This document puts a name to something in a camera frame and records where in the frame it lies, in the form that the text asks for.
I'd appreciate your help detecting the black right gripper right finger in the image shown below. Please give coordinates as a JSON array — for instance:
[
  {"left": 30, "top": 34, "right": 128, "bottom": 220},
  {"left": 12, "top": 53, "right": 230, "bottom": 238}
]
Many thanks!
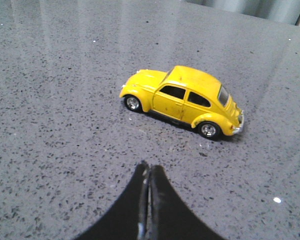
[{"left": 150, "top": 165, "right": 223, "bottom": 240}]

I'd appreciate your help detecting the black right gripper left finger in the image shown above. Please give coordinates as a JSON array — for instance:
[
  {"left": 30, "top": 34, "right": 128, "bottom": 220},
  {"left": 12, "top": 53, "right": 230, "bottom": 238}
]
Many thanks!
[{"left": 77, "top": 161, "right": 149, "bottom": 240}]

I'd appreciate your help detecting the yellow toy beetle car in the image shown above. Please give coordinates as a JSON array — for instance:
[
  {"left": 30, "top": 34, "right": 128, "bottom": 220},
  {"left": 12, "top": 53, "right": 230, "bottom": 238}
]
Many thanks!
[{"left": 119, "top": 65, "right": 244, "bottom": 139}]

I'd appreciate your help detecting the white pleated curtain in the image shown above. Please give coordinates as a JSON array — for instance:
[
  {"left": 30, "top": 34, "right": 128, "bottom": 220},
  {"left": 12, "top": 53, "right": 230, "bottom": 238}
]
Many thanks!
[{"left": 190, "top": 0, "right": 300, "bottom": 27}]

